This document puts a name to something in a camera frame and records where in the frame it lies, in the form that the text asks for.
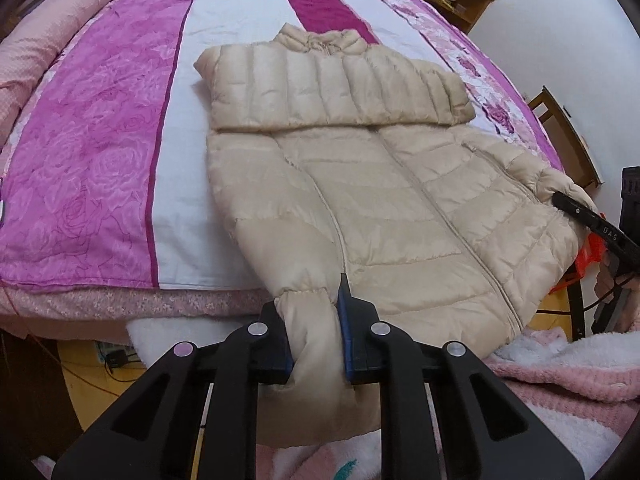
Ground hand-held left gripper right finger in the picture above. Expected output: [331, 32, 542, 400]
[336, 272, 585, 480]

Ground yellow wooden bed frame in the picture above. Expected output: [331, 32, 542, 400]
[57, 287, 576, 433]

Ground black plastic crate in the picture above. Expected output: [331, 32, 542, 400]
[620, 167, 640, 241]

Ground orange plastic object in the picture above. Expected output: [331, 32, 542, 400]
[550, 237, 601, 293]

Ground purple floral striped quilt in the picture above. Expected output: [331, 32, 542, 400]
[0, 0, 563, 293]

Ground pink rolled bolster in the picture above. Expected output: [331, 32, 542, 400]
[0, 0, 151, 146]

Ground pink floral bed sheet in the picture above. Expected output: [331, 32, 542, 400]
[0, 285, 286, 341]

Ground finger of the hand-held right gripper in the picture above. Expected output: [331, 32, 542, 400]
[552, 190, 609, 234]

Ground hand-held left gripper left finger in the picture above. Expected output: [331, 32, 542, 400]
[51, 301, 293, 480]

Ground white fleece mattress pad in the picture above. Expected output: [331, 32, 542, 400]
[125, 314, 271, 376]

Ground black metal stand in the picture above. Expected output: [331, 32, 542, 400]
[575, 270, 640, 337]

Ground wooden chair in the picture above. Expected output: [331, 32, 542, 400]
[527, 85, 604, 192]

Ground power strip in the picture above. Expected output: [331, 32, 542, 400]
[102, 347, 135, 374]

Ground beige puffer jacket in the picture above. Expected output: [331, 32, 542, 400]
[194, 22, 601, 448]

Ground pink white fleece clothing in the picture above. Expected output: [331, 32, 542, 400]
[272, 327, 640, 480]

